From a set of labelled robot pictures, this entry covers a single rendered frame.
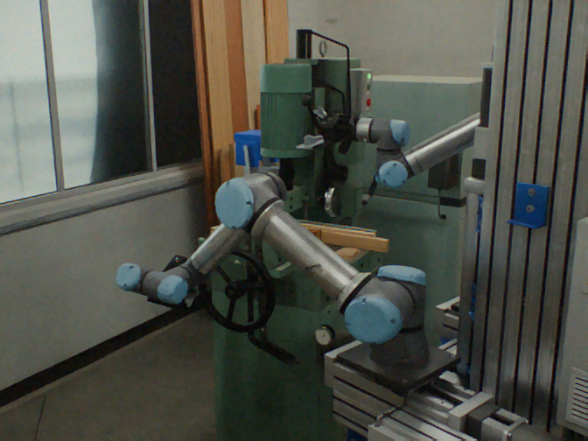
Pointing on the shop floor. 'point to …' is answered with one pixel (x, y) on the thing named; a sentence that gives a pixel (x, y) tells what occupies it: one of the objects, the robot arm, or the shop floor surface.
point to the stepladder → (252, 153)
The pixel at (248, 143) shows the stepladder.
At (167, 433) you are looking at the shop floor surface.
